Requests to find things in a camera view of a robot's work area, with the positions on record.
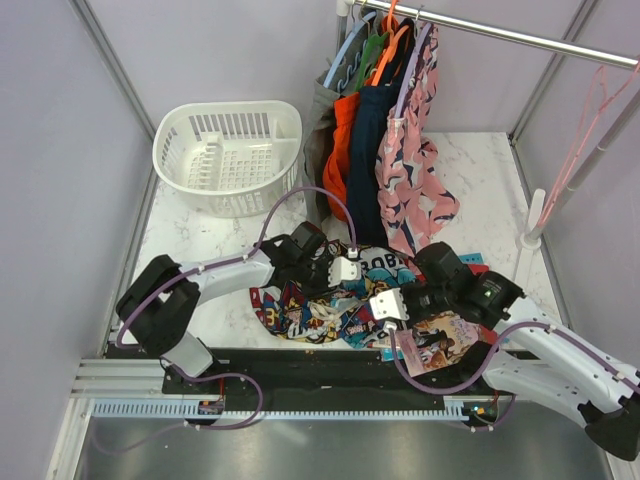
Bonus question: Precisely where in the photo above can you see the light blue cable duct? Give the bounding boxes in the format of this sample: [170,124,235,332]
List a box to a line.
[92,398,479,422]

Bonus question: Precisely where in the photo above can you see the white laundry basket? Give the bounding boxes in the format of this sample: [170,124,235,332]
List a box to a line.
[152,100,302,218]

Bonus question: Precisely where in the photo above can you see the light blue hanger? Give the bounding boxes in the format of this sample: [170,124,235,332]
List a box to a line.
[323,11,377,94]

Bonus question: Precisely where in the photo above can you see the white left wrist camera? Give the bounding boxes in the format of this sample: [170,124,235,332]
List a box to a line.
[328,256,361,287]

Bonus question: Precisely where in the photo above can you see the orange hanger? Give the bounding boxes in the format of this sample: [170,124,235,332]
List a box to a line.
[364,0,411,86]

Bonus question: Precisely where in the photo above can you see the red plastic folder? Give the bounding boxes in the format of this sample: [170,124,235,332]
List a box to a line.
[464,264,499,345]

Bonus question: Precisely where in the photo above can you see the pink wire hanger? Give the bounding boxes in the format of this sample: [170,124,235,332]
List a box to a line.
[536,64,639,228]

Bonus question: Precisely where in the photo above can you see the Taming of Shrew book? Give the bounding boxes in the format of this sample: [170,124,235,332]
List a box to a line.
[395,311,490,377]

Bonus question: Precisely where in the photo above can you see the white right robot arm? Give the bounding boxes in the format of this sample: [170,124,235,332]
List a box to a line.
[401,242,639,461]

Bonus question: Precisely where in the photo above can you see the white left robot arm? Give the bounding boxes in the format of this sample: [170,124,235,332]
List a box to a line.
[116,221,330,393]

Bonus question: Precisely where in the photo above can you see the green hanger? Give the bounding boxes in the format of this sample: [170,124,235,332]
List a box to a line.
[355,32,389,91]

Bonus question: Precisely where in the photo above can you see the pink shark print shorts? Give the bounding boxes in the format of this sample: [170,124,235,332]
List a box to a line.
[375,25,460,256]

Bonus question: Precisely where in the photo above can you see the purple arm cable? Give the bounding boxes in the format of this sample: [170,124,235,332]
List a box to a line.
[386,319,640,434]
[89,185,359,456]

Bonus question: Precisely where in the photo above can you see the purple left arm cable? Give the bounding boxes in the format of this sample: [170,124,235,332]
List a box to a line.
[89,185,359,456]

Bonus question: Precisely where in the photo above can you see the comic print shorts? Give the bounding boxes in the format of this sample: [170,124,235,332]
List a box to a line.
[249,246,417,349]

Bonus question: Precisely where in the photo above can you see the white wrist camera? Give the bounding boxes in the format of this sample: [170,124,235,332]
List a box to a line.
[328,256,361,287]
[369,288,409,321]

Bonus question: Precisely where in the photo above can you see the metal clothes rail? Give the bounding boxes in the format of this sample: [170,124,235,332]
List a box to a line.
[336,0,639,71]

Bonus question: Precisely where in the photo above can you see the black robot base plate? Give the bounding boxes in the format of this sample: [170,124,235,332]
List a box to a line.
[104,346,501,413]

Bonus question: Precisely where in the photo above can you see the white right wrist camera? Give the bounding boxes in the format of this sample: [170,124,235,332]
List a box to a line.
[369,288,409,321]

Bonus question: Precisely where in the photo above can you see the navy blue shorts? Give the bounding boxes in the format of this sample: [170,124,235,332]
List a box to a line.
[346,18,415,247]

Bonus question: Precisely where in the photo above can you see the orange shorts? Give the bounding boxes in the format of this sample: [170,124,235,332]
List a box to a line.
[322,92,360,205]

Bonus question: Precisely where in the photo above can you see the lilac hanger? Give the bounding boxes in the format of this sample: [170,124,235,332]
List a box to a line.
[393,22,434,119]

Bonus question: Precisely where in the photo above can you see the grey shorts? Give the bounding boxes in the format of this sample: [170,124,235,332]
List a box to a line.
[298,34,361,231]

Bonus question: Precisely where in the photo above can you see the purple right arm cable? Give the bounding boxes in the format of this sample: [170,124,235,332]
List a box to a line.
[386,319,640,434]

